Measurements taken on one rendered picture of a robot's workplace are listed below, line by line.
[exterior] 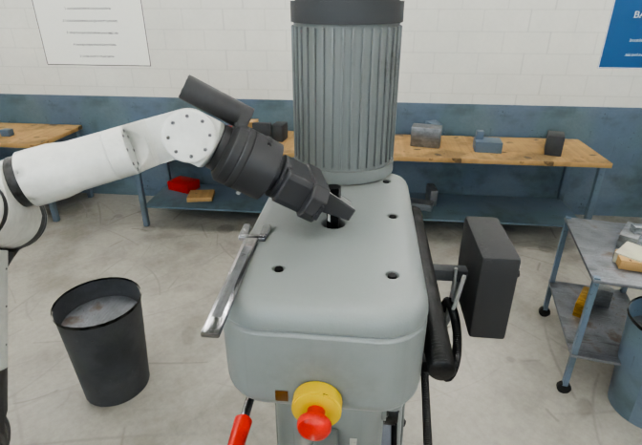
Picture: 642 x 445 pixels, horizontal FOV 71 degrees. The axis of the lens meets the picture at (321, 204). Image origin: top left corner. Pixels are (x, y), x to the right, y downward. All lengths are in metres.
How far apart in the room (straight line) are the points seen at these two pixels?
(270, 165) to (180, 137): 0.12
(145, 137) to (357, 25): 0.37
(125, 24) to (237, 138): 4.89
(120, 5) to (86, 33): 0.52
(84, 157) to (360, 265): 0.37
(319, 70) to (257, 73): 4.23
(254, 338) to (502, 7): 4.63
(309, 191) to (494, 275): 0.52
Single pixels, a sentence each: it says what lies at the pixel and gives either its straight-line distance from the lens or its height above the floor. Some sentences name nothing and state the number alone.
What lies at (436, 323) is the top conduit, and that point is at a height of 1.81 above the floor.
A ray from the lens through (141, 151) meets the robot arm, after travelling 0.67.
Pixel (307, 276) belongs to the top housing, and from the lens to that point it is 0.57.
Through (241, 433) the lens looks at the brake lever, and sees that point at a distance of 0.64.
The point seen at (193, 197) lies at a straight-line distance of 4.96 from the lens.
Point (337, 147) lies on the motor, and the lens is 0.82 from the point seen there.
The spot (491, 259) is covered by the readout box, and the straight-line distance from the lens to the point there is 0.99.
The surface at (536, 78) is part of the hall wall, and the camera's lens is 5.15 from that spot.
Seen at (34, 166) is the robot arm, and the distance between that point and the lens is 0.64.
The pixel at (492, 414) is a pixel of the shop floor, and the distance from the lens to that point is 3.06.
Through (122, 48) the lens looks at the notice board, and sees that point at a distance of 5.52.
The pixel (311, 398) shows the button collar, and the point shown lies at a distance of 0.57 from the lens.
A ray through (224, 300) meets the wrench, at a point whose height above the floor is 1.90.
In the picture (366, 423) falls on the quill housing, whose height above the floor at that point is 1.56.
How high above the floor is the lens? 2.21
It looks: 25 degrees down
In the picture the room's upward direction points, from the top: straight up
